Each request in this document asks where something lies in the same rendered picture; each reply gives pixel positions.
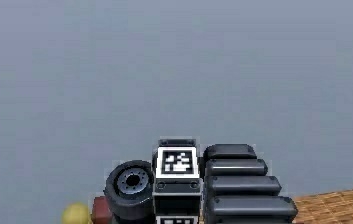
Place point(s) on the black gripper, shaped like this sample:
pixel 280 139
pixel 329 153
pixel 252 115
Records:
pixel 130 190

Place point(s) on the dark red block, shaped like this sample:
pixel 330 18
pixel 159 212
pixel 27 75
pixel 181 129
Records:
pixel 100 210

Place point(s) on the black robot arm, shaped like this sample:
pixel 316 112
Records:
pixel 237 186

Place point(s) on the yellow-green round ball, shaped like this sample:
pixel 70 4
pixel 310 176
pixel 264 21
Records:
pixel 75 214

